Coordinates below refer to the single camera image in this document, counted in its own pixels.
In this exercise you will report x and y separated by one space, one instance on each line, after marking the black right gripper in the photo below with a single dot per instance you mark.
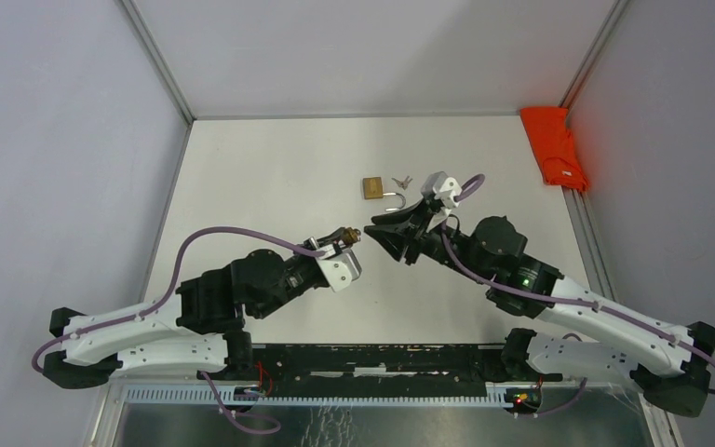
396 237

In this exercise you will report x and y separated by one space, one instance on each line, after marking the small brass padlock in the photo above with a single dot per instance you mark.
350 236

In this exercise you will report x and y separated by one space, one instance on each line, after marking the silver key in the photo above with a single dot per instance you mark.
402 183

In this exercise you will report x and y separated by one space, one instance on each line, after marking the large brass padlock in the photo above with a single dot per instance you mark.
372 188

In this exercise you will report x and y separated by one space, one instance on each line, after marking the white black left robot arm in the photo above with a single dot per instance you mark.
197 324

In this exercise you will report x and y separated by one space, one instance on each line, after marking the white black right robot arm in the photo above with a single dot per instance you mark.
667 363

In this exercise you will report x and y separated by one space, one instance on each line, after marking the orange folded cloth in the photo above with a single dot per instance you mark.
553 147

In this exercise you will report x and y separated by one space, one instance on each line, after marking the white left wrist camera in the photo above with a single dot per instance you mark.
339 265

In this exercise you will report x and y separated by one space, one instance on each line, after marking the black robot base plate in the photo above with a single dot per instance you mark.
381 371

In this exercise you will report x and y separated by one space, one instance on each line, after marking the aluminium corner frame rail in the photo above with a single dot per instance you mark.
595 51

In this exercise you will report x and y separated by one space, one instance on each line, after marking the left aluminium frame rail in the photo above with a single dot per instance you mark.
157 60

